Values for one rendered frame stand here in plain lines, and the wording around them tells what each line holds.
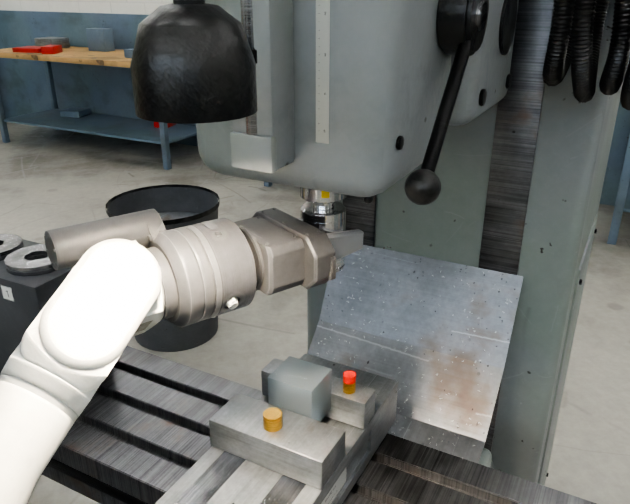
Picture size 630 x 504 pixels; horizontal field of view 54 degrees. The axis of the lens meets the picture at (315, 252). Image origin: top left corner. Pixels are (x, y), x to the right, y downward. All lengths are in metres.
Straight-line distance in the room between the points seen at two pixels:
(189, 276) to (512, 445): 0.78
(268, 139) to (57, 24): 6.80
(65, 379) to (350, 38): 0.33
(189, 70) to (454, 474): 0.64
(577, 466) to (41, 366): 2.04
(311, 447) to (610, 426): 1.95
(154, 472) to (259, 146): 0.50
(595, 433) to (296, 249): 2.03
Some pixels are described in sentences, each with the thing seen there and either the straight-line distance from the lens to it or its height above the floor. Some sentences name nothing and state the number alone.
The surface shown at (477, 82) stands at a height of 1.39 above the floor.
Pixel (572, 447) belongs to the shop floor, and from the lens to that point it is 2.41.
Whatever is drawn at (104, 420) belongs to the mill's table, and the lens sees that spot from 0.96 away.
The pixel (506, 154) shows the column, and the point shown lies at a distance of 0.95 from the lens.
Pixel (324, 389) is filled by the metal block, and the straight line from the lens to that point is 0.75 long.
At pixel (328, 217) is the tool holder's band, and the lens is 0.62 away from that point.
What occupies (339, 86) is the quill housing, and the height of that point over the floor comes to 1.41.
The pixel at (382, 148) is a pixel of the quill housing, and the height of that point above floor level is 1.36.
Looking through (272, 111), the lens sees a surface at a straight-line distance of 0.49.
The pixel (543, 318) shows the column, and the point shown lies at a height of 1.00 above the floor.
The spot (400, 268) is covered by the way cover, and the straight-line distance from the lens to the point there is 1.04.
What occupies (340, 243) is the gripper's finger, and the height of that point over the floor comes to 1.24.
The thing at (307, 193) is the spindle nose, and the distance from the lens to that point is 0.62.
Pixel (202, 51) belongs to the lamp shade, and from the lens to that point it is 0.35.
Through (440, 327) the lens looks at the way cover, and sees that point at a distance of 1.02.
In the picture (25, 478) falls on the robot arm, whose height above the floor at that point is 1.17.
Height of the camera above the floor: 1.48
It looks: 24 degrees down
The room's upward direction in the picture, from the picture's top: straight up
